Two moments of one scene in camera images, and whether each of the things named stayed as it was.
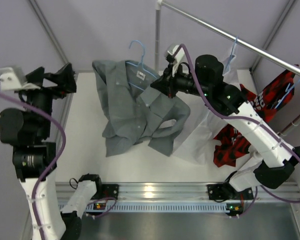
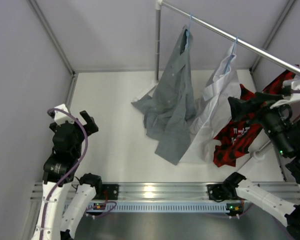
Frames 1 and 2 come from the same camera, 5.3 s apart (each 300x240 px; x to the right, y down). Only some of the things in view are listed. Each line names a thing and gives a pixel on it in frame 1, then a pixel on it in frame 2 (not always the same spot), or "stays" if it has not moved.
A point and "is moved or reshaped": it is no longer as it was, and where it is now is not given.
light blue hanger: x=140 y=65 to x=187 y=33
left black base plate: x=110 y=190 stays
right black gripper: x=167 y=84 to x=239 y=108
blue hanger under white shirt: x=232 y=56 stays
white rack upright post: x=157 y=35 stays
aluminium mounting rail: x=181 y=191 stays
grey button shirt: x=135 y=111 is moved or reshaped
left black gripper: x=64 y=77 to x=92 y=128
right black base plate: x=225 y=191 stays
